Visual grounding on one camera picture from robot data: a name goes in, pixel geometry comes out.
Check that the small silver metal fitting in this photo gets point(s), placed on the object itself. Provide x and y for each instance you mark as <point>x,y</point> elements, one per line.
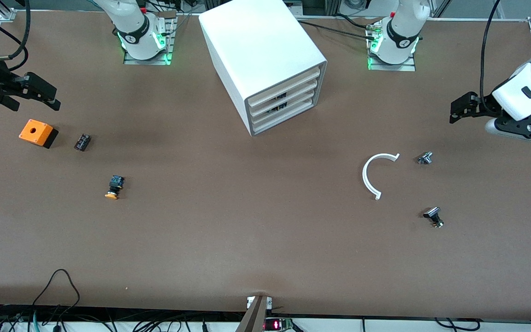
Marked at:
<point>425,158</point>

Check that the device with red display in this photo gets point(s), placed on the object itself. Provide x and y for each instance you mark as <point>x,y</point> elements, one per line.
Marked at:
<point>277,324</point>

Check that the black head selector switch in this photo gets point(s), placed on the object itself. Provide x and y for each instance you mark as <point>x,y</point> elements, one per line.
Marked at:
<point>433,216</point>

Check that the white stand bracket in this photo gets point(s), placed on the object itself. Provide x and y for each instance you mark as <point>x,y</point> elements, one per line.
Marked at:
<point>250,302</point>

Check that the white plastic drawer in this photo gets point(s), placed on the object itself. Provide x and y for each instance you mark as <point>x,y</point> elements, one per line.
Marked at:
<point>261,108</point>
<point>284,86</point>
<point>284,116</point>
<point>302,98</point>

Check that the brown camera stand post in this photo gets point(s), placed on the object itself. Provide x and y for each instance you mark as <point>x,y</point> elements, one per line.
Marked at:
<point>254,318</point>

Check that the orange box with hole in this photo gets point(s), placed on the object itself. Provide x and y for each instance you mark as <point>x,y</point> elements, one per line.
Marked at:
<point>35,131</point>

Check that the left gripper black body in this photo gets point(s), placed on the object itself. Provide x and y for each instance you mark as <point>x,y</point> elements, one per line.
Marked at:
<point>486,105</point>

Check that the small black contact block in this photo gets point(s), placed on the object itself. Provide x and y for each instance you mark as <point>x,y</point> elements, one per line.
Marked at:
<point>82,142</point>

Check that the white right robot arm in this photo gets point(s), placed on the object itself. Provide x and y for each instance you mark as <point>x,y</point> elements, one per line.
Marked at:
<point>141,27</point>

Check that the white curved plastic strip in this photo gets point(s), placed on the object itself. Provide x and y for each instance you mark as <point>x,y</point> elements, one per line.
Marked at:
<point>364,177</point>

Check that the orange push button switch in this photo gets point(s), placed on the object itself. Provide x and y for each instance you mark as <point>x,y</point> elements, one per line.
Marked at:
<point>115,186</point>

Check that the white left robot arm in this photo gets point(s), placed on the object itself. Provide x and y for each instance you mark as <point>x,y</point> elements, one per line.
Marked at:
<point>523,92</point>

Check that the white drawer cabinet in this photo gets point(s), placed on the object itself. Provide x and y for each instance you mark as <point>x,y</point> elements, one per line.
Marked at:
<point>256,50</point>

